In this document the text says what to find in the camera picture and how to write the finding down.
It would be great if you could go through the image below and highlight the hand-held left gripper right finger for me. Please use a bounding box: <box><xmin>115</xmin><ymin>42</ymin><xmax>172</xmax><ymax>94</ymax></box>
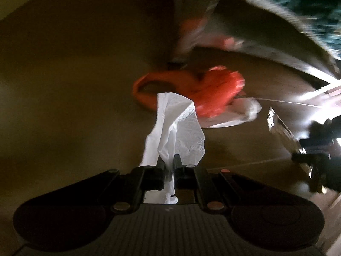
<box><xmin>174</xmin><ymin>154</ymin><xmax>288</xmax><ymax>214</ymax></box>

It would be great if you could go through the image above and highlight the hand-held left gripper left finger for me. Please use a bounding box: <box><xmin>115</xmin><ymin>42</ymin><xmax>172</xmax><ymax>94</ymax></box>
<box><xmin>51</xmin><ymin>156</ymin><xmax>166</xmax><ymax>215</ymax></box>

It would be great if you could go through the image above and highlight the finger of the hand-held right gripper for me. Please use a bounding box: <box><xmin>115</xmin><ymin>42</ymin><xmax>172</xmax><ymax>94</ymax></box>
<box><xmin>291</xmin><ymin>151</ymin><xmax>325</xmax><ymax>166</ymax></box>
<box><xmin>298</xmin><ymin>137</ymin><xmax>333</xmax><ymax>150</ymax></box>

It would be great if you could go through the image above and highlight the white tissue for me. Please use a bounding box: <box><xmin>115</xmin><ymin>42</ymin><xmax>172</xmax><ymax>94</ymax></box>
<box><xmin>139</xmin><ymin>92</ymin><xmax>207</xmax><ymax>204</ymax></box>

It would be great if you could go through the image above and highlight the white knotted plastic bag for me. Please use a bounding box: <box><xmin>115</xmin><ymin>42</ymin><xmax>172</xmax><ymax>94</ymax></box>
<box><xmin>204</xmin><ymin>97</ymin><xmax>263</xmax><ymax>129</ymax></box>

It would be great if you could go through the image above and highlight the orange plastic bag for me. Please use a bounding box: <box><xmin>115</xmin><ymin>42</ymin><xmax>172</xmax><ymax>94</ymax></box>
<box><xmin>133</xmin><ymin>64</ymin><xmax>246</xmax><ymax>118</ymax></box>

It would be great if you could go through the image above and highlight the teal cloth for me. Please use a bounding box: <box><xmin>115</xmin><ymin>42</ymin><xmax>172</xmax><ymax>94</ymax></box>
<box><xmin>240</xmin><ymin>0</ymin><xmax>341</xmax><ymax>58</ymax></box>

